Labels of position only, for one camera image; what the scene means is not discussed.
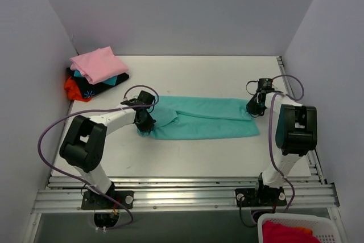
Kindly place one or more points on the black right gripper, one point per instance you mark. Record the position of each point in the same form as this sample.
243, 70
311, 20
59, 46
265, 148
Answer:
253, 107

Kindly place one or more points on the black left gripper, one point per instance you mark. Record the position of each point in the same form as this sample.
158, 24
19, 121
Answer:
146, 122

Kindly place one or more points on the teal t shirt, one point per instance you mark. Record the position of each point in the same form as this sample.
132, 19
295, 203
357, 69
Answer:
196, 118

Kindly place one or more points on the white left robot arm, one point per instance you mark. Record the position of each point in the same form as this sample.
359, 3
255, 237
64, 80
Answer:
84, 142

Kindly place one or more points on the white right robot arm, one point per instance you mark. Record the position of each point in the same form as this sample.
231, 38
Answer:
292, 133

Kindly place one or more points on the black folded patterned t shirt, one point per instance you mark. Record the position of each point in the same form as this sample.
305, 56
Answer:
89, 90

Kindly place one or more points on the pink folded t shirt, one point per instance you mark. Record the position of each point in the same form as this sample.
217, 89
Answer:
99, 65

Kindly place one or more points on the orange folded t shirt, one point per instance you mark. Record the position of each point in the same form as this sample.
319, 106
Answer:
72, 91

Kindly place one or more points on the magenta t shirt in basket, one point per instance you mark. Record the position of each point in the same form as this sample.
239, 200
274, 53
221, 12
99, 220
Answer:
278, 233

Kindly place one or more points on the orange garment in basket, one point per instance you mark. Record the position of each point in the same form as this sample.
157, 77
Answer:
304, 232

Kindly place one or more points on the white plastic laundry basket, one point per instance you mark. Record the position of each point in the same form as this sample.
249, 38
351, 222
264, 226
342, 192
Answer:
322, 228

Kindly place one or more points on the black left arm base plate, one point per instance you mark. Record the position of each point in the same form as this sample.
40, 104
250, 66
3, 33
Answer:
95, 201

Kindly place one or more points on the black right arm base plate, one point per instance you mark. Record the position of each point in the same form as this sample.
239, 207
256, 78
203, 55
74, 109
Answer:
267, 197

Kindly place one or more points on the aluminium table frame rails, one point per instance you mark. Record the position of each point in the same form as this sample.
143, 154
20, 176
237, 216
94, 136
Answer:
184, 191

